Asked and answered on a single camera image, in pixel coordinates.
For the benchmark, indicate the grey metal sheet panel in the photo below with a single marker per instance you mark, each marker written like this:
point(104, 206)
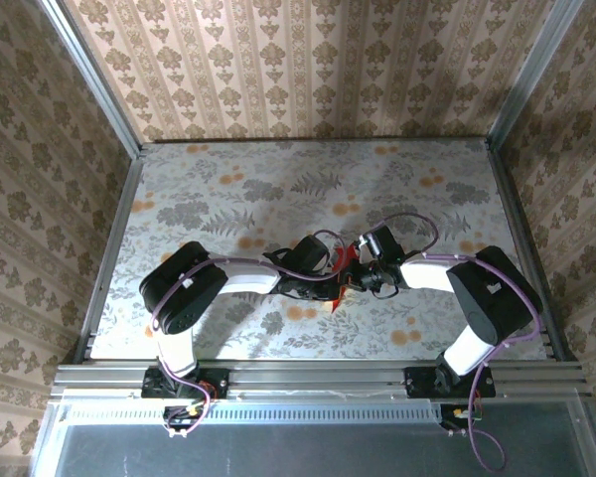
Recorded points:
point(303, 452)

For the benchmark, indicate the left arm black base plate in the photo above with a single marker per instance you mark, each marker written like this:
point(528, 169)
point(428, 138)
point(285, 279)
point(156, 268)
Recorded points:
point(218, 385)

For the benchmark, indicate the black yellow power connector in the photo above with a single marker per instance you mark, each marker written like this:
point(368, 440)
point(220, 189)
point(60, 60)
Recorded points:
point(449, 422)
point(179, 420)

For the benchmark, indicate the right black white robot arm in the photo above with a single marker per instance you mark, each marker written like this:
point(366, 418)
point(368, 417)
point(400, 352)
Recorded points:
point(491, 293)

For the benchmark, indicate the floral table covering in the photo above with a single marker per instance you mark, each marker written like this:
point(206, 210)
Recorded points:
point(278, 169)

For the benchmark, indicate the aluminium mounting rail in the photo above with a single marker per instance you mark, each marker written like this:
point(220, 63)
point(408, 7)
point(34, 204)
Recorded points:
point(318, 377)

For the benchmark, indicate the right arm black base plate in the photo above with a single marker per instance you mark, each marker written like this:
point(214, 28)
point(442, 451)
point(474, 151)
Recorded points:
point(417, 385)

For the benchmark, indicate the aluminium frame post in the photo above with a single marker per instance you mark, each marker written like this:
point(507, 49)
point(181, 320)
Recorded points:
point(92, 74)
point(531, 74)

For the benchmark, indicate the aluminium table side rail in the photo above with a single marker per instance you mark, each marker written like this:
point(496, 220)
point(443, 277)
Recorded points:
point(109, 248)
point(524, 238)

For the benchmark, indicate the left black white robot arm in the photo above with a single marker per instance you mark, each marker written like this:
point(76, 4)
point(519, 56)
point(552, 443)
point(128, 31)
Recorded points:
point(184, 288)

